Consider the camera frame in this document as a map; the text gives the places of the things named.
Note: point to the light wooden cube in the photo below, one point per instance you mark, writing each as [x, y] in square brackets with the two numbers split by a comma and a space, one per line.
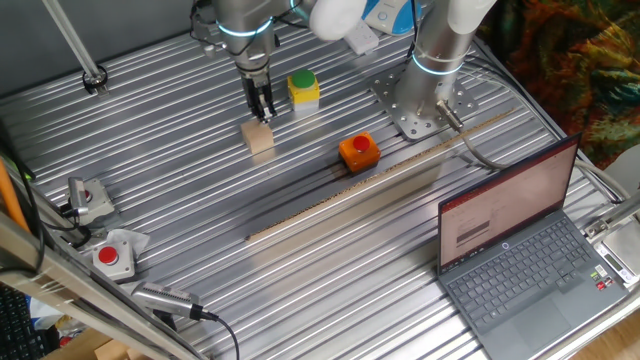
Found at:
[257, 140]

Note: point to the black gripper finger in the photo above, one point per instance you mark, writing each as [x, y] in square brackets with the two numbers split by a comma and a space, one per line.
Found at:
[254, 107]
[268, 107]

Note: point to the aluminium pole with foot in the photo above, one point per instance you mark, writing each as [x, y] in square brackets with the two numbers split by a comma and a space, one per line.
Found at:
[75, 40]

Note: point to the yellow box green button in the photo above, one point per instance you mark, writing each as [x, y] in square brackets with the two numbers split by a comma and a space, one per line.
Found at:
[304, 92]

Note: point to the brown cardboard board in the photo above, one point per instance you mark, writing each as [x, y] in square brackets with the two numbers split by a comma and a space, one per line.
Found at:
[350, 200]

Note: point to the blue white pendant device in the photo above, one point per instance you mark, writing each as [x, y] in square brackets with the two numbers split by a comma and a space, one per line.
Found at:
[387, 17]

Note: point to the black keyboard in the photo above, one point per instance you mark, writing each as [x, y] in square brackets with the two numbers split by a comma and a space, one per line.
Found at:
[20, 330]

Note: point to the silver digital scale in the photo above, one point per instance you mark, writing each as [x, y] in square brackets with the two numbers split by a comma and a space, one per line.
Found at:
[625, 245]

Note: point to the brown cardboard box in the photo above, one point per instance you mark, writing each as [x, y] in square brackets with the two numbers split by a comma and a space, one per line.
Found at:
[85, 350]

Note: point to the orange box red button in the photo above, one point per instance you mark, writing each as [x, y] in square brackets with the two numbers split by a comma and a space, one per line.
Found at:
[360, 160]

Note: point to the grey box red button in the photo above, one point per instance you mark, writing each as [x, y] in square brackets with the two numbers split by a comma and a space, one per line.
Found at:
[102, 200]
[120, 265]

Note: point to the grey laptop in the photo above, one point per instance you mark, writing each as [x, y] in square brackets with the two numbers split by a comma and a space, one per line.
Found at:
[525, 280]

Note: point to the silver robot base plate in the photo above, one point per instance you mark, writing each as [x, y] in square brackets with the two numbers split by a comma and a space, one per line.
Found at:
[407, 125]

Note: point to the silver ribbed camera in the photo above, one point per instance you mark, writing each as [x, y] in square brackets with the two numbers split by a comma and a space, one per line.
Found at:
[77, 192]

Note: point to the white crumpled tissue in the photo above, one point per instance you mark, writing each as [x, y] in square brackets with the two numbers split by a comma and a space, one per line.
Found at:
[135, 240]

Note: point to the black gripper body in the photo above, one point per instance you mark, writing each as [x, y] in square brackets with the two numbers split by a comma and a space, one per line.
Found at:
[257, 86]

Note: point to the colourful patterned cloth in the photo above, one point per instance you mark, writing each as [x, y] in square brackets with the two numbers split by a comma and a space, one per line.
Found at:
[575, 60]

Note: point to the orange pole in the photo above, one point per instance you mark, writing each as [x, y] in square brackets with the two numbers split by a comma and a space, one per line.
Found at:
[10, 195]

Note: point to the aluminium frame beam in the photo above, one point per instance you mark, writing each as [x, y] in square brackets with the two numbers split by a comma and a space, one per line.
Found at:
[50, 275]

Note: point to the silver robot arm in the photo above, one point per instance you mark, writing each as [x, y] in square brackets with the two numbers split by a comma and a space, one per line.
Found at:
[435, 45]

